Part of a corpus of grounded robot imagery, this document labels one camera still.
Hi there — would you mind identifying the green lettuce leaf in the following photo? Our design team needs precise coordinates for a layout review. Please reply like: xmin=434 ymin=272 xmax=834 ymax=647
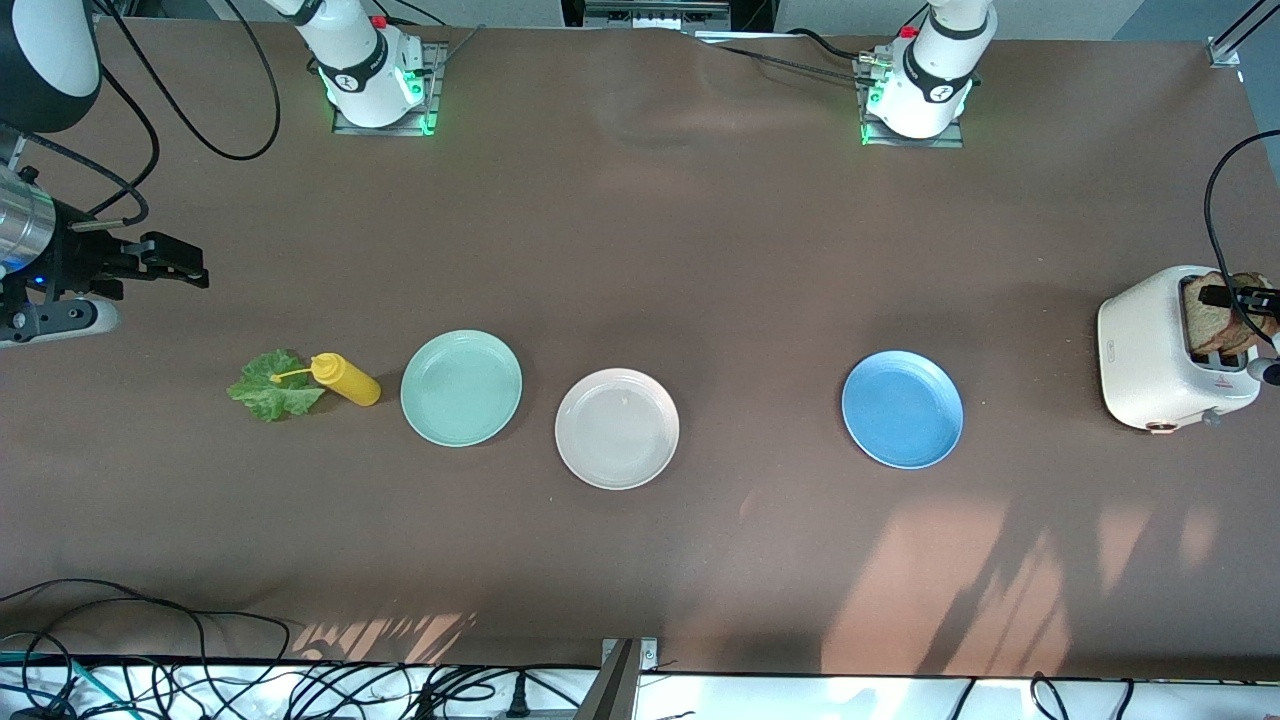
xmin=227 ymin=348 xmax=327 ymax=423

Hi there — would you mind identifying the mint green plate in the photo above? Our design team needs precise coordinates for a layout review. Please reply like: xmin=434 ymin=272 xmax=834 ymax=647
xmin=400 ymin=330 xmax=523 ymax=448

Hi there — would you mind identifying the blue plate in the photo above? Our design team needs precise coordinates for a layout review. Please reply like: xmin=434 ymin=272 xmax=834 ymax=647
xmin=841 ymin=350 xmax=965 ymax=470

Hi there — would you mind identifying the beige plate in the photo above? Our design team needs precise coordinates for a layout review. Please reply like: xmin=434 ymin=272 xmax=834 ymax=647
xmin=555 ymin=368 xmax=681 ymax=491

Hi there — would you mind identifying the white toaster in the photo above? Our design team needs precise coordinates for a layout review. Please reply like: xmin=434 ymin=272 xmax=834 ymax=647
xmin=1097 ymin=264 xmax=1263 ymax=434

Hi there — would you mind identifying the yellow mustard squeeze bottle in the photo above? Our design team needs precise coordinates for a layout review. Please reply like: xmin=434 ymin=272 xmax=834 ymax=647
xmin=270 ymin=353 xmax=382 ymax=407

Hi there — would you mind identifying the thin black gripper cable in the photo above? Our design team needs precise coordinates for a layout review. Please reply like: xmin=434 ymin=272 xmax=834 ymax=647
xmin=0 ymin=70 xmax=161 ymax=231

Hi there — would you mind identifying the teal cable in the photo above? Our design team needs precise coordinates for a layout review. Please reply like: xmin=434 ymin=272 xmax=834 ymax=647
xmin=0 ymin=650 xmax=111 ymax=716

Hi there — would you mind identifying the black metal equipment frame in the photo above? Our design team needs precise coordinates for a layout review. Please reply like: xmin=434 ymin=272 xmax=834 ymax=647
xmin=560 ymin=0 xmax=736 ymax=33

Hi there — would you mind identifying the metal table bracket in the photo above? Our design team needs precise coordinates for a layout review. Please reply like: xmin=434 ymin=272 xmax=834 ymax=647
xmin=590 ymin=637 xmax=659 ymax=720

